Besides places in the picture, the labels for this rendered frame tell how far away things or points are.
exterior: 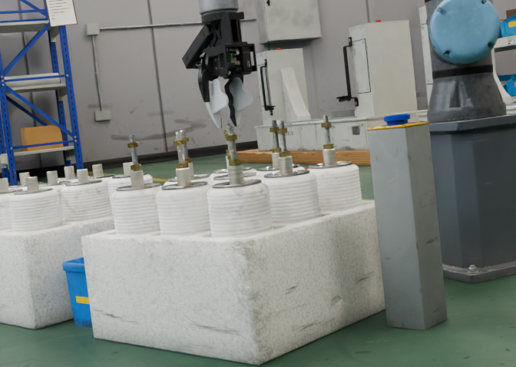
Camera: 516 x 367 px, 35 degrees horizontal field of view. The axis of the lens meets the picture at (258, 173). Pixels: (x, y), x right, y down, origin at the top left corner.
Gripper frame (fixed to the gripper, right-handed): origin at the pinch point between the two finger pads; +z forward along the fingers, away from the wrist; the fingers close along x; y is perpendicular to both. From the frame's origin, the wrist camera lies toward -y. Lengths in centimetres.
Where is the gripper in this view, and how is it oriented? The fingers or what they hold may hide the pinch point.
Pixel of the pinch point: (225, 120)
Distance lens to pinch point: 159.6
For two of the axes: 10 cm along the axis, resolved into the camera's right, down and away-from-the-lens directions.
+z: 1.1, 9.9, 0.7
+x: 7.8, -1.3, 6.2
